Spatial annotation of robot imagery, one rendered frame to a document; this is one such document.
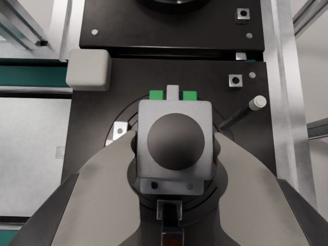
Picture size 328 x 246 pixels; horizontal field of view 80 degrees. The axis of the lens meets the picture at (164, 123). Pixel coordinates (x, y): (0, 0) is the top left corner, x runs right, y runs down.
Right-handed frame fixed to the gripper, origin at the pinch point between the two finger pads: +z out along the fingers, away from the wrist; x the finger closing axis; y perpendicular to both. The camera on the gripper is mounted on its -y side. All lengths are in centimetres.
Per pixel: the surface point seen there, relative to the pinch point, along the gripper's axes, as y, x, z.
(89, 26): -5.3, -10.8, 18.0
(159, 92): -1.0, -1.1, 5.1
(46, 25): -4.8, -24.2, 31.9
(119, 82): 0.6, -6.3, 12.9
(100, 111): 3.4, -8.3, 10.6
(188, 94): -0.9, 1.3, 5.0
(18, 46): -2.9, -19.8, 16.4
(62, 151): 7.3, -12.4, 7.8
